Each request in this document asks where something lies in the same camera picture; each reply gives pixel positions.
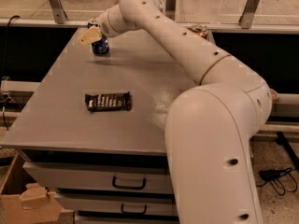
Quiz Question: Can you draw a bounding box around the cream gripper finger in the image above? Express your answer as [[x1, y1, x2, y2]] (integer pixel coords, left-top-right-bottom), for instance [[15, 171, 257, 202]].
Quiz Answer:
[[77, 26, 102, 46]]

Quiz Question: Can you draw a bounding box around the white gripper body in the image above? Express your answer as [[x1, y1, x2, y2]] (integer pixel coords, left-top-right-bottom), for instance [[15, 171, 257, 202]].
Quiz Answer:
[[97, 5, 140, 37]]

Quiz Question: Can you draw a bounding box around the blue pepsi can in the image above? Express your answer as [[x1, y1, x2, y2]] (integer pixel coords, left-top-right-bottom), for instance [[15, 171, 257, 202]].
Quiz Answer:
[[87, 19, 109, 56]]

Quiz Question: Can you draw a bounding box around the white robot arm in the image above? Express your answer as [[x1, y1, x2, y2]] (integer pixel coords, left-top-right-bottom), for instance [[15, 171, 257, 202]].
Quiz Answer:
[[80, 0, 272, 224]]

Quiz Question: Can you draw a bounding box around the gold crumpled soda can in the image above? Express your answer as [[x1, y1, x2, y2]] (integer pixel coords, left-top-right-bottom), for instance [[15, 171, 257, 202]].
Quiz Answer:
[[190, 25, 207, 38]]

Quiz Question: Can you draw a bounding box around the black snack bar wrapper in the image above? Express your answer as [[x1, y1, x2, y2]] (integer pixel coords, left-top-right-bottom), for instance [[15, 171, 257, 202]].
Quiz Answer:
[[85, 92, 132, 112]]

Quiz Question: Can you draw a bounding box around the grey drawer cabinet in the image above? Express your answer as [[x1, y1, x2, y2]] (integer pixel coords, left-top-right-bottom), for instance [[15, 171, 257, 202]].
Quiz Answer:
[[0, 27, 216, 224]]

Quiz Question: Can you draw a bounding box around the top grey drawer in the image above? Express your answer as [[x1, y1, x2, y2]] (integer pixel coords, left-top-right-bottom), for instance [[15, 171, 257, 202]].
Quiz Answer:
[[23, 161, 173, 194]]

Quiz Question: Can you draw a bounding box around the grey drawer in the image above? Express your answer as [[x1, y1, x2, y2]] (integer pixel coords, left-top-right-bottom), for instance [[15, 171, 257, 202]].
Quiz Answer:
[[75, 211, 179, 224], [55, 192, 178, 217], [23, 161, 173, 194]]

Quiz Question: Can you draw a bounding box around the middle grey drawer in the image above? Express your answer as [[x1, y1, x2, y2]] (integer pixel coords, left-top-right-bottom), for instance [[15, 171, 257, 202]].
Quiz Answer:
[[55, 192, 178, 217]]

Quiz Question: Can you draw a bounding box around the brown cardboard box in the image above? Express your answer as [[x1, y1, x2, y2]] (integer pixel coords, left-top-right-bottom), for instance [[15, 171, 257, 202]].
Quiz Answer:
[[0, 155, 62, 224]]

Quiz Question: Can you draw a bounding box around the bottom grey drawer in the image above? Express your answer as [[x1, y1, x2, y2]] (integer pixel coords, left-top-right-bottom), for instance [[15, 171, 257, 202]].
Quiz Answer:
[[75, 211, 179, 224]]

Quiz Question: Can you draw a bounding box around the left metal railing bracket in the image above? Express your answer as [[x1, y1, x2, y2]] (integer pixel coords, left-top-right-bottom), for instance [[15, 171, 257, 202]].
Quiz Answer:
[[49, 0, 67, 24]]

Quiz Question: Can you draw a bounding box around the metal railing bracket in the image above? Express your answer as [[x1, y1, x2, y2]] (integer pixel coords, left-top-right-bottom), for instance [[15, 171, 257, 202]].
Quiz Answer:
[[165, 0, 177, 20], [49, 0, 67, 24], [238, 0, 261, 29]]

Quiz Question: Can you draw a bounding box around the middle metal railing bracket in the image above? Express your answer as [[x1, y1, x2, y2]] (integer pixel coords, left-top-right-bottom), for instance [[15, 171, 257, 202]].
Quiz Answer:
[[165, 0, 177, 20]]

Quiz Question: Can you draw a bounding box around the black cable at left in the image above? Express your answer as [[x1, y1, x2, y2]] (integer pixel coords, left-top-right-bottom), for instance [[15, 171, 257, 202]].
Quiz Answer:
[[0, 15, 22, 132]]

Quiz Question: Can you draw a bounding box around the right metal railing bracket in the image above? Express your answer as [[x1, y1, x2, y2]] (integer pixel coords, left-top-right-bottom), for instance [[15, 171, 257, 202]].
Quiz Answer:
[[238, 0, 261, 29]]

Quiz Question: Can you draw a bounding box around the black top drawer handle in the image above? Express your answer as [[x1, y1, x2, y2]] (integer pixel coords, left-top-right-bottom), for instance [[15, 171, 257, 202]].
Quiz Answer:
[[112, 176, 147, 190]]

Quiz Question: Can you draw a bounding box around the black drawer handle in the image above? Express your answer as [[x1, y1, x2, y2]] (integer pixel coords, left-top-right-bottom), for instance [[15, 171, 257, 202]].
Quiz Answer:
[[112, 176, 147, 190], [121, 203, 148, 215]]

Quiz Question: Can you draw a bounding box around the black middle drawer handle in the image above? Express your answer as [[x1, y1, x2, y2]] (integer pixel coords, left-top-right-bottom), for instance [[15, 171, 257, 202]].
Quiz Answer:
[[121, 203, 148, 215]]

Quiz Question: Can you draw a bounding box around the black power adapter with cable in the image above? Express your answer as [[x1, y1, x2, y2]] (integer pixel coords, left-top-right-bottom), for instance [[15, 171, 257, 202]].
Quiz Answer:
[[257, 167, 298, 196]]

